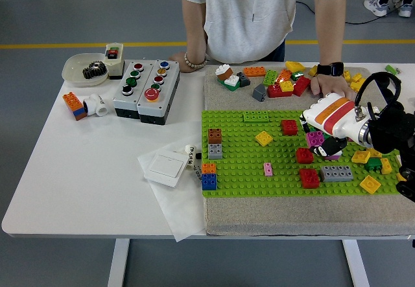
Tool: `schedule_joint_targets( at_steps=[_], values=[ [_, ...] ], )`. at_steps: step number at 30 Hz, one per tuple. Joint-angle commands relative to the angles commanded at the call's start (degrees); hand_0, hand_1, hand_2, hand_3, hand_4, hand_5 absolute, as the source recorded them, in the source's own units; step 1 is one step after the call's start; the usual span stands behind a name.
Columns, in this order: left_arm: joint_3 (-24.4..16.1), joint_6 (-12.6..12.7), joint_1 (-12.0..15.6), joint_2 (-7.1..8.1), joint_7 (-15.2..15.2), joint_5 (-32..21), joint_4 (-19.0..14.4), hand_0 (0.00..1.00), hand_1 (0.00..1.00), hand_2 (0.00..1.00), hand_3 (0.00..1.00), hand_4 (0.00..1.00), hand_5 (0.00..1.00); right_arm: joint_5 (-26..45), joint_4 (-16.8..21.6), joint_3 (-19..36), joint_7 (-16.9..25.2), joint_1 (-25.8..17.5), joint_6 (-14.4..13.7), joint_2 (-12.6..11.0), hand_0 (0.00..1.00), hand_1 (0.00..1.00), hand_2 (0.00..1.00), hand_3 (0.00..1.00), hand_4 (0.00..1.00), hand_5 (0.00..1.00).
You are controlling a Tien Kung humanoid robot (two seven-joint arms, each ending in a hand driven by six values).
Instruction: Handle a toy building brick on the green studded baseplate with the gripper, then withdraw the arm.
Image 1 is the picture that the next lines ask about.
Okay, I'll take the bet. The grey slope brick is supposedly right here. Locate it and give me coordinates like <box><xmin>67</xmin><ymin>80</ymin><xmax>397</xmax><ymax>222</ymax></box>
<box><xmin>252</xmin><ymin>84</ymin><xmax>268</xmax><ymax>102</ymax></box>

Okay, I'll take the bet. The grey square brick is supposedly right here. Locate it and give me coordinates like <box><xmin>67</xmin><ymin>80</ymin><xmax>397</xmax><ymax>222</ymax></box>
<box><xmin>207</xmin><ymin>143</ymin><xmax>224</xmax><ymax>160</ymax></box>

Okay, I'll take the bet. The white plastic bowl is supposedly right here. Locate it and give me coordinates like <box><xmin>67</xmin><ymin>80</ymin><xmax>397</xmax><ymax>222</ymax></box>
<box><xmin>61</xmin><ymin>52</ymin><xmax>110</xmax><ymax>88</ymax></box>

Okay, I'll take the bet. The translucent paper sheet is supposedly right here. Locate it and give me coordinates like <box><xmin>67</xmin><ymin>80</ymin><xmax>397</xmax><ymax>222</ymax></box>
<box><xmin>136</xmin><ymin>143</ymin><xmax>208</xmax><ymax>244</ymax></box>

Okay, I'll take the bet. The four-button control box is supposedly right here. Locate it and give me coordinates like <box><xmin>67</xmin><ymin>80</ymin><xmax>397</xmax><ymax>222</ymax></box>
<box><xmin>112</xmin><ymin>60</ymin><xmax>154</xmax><ymax>119</ymax></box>

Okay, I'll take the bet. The black metal gear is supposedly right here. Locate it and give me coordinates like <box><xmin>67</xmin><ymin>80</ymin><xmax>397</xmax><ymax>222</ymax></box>
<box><xmin>81</xmin><ymin>60</ymin><xmax>108</xmax><ymax>80</ymax></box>

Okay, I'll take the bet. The red square brick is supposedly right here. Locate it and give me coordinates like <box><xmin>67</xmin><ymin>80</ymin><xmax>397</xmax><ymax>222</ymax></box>
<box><xmin>298</xmin><ymin>168</ymin><xmax>321</xmax><ymax>189</ymax></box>
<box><xmin>280</xmin><ymin>119</ymin><xmax>299</xmax><ymax>137</ymax></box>
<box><xmin>295</xmin><ymin>147</ymin><xmax>314</xmax><ymax>164</ymax></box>

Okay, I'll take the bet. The light green flat plate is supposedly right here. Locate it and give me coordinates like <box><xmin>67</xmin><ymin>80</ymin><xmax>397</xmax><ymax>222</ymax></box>
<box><xmin>243</xmin><ymin>110</ymin><xmax>270</xmax><ymax>124</ymax></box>

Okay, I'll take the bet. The small two-button switch box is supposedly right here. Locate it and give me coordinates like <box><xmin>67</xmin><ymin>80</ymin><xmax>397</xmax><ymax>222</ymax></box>
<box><xmin>102</xmin><ymin>43</ymin><xmax>125</xmax><ymax>80</ymax></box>

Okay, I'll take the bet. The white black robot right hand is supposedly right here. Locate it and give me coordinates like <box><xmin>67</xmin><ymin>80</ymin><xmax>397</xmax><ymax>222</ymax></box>
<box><xmin>298</xmin><ymin>93</ymin><xmax>370</xmax><ymax>158</ymax></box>

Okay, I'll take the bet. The brown square brick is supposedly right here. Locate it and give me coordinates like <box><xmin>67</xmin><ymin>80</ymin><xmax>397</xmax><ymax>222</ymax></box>
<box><xmin>207</xmin><ymin>128</ymin><xmax>223</xmax><ymax>144</ymax></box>

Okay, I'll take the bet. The bead bracelet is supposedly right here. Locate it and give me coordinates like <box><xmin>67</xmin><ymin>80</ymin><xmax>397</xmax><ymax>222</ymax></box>
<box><xmin>184</xmin><ymin>52</ymin><xmax>208</xmax><ymax>71</ymax></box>

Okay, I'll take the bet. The person's right hand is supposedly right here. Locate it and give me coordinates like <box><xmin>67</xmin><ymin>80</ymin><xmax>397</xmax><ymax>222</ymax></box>
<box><xmin>168</xmin><ymin>52</ymin><xmax>196</xmax><ymax>73</ymax></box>

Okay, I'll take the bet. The control box with emergency stop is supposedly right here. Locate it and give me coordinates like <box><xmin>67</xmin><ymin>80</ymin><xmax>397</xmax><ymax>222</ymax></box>
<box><xmin>136</xmin><ymin>60</ymin><xmax>181</xmax><ymax>126</ymax></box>

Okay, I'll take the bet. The dark grey brick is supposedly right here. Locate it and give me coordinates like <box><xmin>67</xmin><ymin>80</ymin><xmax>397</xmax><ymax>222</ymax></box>
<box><xmin>235</xmin><ymin>71</ymin><xmax>251</xmax><ymax>87</ymax></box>

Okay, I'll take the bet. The lime green brick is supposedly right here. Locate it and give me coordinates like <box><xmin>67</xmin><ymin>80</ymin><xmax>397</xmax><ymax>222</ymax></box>
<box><xmin>261</xmin><ymin>69</ymin><xmax>278</xmax><ymax>86</ymax></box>

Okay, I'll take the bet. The yellow flat square brick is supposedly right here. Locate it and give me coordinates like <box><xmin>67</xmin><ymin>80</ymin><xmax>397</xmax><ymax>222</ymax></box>
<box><xmin>254</xmin><ymin>130</ymin><xmax>274</xmax><ymax>147</ymax></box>
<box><xmin>359</xmin><ymin>174</ymin><xmax>382</xmax><ymax>194</ymax></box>

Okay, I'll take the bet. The orange long brick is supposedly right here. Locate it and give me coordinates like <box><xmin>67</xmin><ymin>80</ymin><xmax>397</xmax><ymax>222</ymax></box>
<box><xmin>242</xmin><ymin>65</ymin><xmax>267</xmax><ymax>78</ymax></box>

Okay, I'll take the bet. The dark green flat brick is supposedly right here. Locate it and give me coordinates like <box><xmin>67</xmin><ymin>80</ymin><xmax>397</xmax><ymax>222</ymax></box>
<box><xmin>217</xmin><ymin>78</ymin><xmax>243</xmax><ymax>92</ymax></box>

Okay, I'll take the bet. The grey-brown mat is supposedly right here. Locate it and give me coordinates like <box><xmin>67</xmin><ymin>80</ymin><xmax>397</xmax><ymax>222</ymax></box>
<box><xmin>202</xmin><ymin>65</ymin><xmax>415</xmax><ymax>237</ymax></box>

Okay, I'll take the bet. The black floor cable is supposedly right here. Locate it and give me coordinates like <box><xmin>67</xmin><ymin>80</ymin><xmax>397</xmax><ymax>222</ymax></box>
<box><xmin>344</xmin><ymin>0</ymin><xmax>415</xmax><ymax>25</ymax></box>

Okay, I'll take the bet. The white wall switch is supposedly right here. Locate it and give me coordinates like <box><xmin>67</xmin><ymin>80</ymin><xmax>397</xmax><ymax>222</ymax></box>
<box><xmin>143</xmin><ymin>150</ymin><xmax>190</xmax><ymax>189</ymax></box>

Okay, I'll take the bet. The white table leg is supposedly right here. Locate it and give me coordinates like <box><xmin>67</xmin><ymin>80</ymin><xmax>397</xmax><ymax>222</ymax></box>
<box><xmin>106</xmin><ymin>238</ymin><xmax>130</xmax><ymax>287</ymax></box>
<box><xmin>342</xmin><ymin>240</ymin><xmax>370</xmax><ymax>287</ymax></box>

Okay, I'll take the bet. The grey long brick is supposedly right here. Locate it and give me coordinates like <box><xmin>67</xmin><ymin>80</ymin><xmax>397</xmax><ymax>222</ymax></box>
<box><xmin>320</xmin><ymin>165</ymin><xmax>353</xmax><ymax>183</ymax></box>

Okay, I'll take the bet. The green studded baseplate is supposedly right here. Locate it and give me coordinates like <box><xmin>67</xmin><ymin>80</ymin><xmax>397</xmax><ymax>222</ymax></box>
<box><xmin>200</xmin><ymin>108</ymin><xmax>406</xmax><ymax>199</ymax></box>

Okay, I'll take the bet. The red long brick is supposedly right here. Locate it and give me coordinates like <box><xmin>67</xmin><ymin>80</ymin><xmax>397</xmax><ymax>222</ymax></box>
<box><xmin>266</xmin><ymin>84</ymin><xmax>293</xmax><ymax>98</ymax></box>

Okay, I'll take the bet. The blue square brick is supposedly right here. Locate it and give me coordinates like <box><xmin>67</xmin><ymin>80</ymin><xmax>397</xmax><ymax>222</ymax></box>
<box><xmin>201</xmin><ymin>172</ymin><xmax>218</xmax><ymax>191</ymax></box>

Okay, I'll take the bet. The black wristwatch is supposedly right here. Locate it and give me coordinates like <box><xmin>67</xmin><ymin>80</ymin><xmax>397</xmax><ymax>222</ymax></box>
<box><xmin>316</xmin><ymin>62</ymin><xmax>344</xmax><ymax>77</ymax></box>

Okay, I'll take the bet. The yellow oblong brick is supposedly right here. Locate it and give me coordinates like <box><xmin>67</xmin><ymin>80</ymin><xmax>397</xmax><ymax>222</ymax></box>
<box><xmin>285</xmin><ymin>60</ymin><xmax>306</xmax><ymax>73</ymax></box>

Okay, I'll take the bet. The red oblong brick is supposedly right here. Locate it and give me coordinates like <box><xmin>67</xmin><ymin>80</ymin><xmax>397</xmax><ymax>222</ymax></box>
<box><xmin>292</xmin><ymin>75</ymin><xmax>311</xmax><ymax>97</ymax></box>

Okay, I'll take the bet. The white pipe tee fitting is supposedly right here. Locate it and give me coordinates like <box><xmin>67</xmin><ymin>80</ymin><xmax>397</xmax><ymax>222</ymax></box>
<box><xmin>82</xmin><ymin>93</ymin><xmax>108</xmax><ymax>117</ymax></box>

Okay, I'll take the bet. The white labelled tube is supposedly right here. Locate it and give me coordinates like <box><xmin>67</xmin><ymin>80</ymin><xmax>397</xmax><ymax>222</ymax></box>
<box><xmin>183</xmin><ymin>143</ymin><xmax>198</xmax><ymax>172</ymax></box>

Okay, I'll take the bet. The magenta square brick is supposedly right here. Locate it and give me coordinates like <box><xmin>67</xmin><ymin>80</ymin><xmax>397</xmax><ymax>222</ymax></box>
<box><xmin>306</xmin><ymin>130</ymin><xmax>326</xmax><ymax>148</ymax></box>

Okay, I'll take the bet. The orange blue brown brick stack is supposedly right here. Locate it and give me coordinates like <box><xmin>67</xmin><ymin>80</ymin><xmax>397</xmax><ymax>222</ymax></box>
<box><xmin>62</xmin><ymin>91</ymin><xmax>88</xmax><ymax>122</ymax></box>

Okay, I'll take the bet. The person's left hand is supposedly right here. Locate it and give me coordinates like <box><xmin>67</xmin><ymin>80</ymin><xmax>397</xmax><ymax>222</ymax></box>
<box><xmin>309</xmin><ymin>73</ymin><xmax>357</xmax><ymax>102</ymax></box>

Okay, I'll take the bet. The brown and white brick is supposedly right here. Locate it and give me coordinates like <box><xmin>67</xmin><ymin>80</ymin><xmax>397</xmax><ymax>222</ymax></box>
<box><xmin>215</xmin><ymin>64</ymin><xmax>233</xmax><ymax>81</ymax></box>

